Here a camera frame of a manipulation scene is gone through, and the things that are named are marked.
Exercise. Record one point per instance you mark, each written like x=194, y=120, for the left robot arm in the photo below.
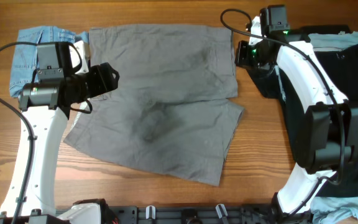
x=44, y=109

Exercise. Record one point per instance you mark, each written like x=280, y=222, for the black garment in pile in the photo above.
x=342, y=68

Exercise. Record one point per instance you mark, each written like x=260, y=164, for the folded blue denim jeans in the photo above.
x=24, y=61

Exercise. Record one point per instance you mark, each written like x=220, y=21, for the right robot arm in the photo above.
x=322, y=124

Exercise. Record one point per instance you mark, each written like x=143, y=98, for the grey shorts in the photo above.
x=172, y=112

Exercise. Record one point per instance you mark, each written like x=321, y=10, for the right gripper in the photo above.
x=242, y=58

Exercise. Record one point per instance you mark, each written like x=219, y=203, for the light blue garment in pile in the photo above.
x=333, y=209

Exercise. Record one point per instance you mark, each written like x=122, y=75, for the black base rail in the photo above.
x=246, y=214

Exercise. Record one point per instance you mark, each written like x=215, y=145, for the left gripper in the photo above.
x=104, y=81

